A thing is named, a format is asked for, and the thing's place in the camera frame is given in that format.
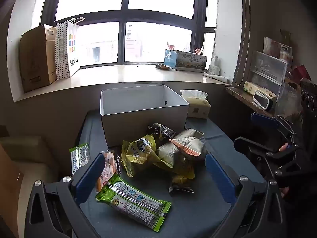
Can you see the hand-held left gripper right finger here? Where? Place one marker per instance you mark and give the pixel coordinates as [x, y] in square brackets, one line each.
[218, 176]

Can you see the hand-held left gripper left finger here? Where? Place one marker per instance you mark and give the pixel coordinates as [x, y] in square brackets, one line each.
[89, 178]

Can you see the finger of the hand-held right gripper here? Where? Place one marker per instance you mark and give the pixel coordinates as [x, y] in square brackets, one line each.
[245, 145]
[262, 120]

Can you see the small green snack packet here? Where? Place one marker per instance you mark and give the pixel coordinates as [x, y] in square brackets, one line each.
[79, 156]

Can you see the yellow snack pouch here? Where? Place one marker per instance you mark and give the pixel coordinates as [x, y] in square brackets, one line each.
[184, 171]

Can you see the dark brown snack packet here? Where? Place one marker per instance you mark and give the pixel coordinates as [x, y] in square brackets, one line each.
[180, 186]

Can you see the orange striped snack packet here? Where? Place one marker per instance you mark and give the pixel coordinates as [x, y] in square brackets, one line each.
[185, 148]

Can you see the large green snack packet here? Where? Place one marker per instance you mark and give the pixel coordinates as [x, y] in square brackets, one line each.
[133, 200]

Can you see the long white green snack packet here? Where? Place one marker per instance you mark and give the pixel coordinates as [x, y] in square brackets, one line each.
[171, 155]

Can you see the white snack packet black print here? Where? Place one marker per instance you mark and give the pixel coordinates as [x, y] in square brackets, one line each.
[188, 133]

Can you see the yellow snack packet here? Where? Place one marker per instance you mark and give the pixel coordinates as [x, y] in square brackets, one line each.
[138, 153]

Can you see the white cardboard box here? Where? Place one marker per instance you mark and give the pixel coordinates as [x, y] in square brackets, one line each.
[138, 124]

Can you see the person's right hand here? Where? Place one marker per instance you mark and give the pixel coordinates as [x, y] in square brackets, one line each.
[283, 147]

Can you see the white device black screen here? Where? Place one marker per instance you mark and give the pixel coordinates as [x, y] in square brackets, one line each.
[262, 100]

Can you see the wooden shelf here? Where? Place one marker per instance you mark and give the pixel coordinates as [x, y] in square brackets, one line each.
[240, 95]

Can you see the clear plastic drawer organizer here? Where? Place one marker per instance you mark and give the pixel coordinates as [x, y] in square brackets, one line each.
[268, 67]

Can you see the beige soft tissue pack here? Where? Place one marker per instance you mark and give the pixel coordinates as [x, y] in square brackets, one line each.
[198, 107]

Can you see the white tube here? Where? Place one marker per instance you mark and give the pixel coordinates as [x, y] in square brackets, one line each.
[218, 77]

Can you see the red bag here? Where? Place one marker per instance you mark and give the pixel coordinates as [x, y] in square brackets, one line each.
[302, 72]

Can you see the white plastic bottle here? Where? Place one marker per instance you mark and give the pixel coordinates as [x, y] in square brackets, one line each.
[214, 68]

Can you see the stacked small boxes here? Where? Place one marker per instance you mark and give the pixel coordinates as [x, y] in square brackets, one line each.
[275, 47]

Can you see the brown cardboard piece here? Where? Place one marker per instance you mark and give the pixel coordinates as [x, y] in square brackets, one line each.
[10, 191]

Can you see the landscape printed carton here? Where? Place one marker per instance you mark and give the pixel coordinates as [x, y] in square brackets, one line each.
[190, 59]

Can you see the small blue paper bag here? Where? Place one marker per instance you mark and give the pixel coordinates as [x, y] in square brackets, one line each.
[170, 57]

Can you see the flat brown packet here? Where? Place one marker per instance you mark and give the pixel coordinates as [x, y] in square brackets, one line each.
[163, 66]

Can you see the white dotted paper shopping bag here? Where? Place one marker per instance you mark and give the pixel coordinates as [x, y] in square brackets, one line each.
[70, 54]

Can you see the brown cardboard box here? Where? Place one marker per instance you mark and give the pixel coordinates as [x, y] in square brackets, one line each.
[37, 59]

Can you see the black window frame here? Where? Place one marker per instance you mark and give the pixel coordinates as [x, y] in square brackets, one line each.
[122, 17]

